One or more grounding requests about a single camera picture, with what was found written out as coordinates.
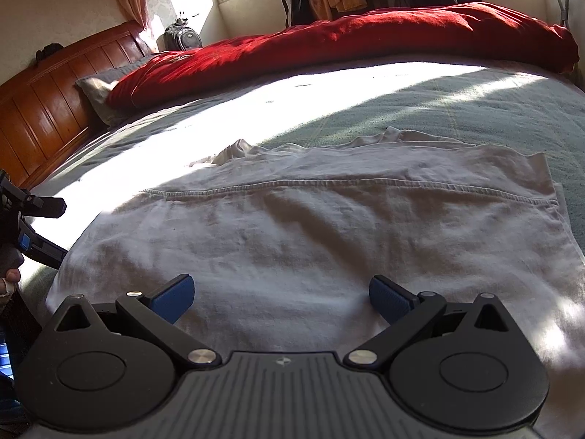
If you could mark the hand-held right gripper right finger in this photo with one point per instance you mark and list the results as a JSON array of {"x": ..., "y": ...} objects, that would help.
[{"x": 388, "y": 299}]

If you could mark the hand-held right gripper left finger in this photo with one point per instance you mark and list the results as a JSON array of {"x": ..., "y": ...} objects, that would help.
[{"x": 173, "y": 299}]

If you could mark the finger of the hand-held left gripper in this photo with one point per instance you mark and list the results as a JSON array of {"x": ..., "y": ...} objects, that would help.
[
  {"x": 43, "y": 251},
  {"x": 45, "y": 208}
]

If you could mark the white printed t-shirt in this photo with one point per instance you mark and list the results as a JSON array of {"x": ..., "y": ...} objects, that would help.
[{"x": 320, "y": 219}]

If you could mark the person's left forearm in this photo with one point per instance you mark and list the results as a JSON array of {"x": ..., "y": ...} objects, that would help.
[{"x": 20, "y": 324}]

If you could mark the person's left hand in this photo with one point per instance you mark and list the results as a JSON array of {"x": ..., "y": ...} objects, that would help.
[{"x": 8, "y": 279}]

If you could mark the brown wooden headboard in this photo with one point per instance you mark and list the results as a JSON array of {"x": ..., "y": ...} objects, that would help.
[{"x": 41, "y": 114}]

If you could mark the grey pillow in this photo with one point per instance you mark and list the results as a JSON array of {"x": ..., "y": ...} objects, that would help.
[{"x": 98, "y": 91}]

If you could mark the small black cloth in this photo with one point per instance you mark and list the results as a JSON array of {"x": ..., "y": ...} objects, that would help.
[{"x": 49, "y": 52}]

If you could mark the grey backpack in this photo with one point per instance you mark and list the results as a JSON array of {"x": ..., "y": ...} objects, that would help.
[{"x": 183, "y": 36}]

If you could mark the red duvet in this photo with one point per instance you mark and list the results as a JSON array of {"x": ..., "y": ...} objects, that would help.
[{"x": 365, "y": 36}]

